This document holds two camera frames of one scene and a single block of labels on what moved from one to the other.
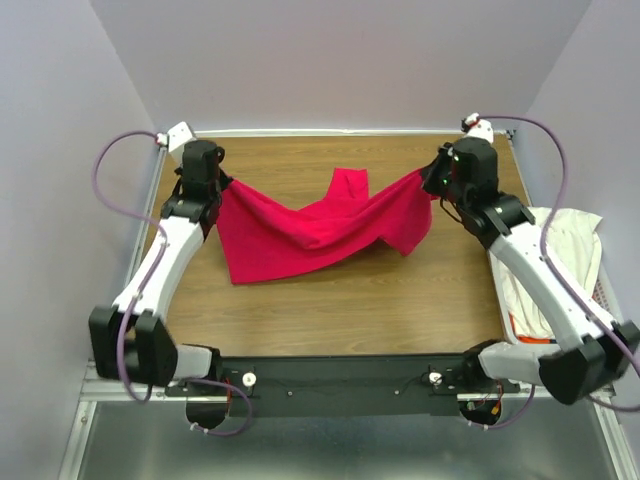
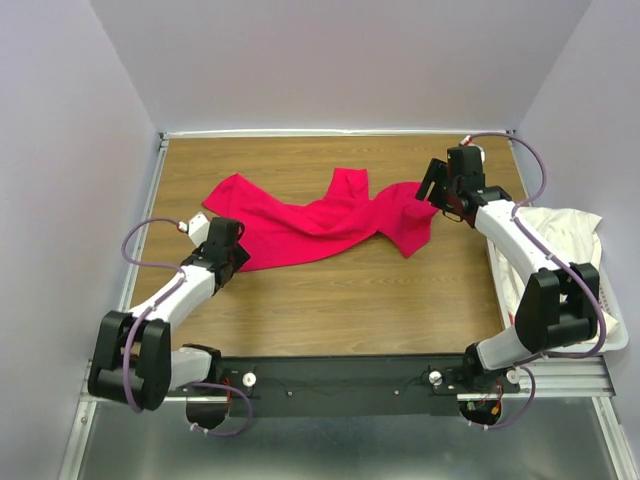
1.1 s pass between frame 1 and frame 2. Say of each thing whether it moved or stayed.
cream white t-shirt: stayed
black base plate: stayed
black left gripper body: moved
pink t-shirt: moved
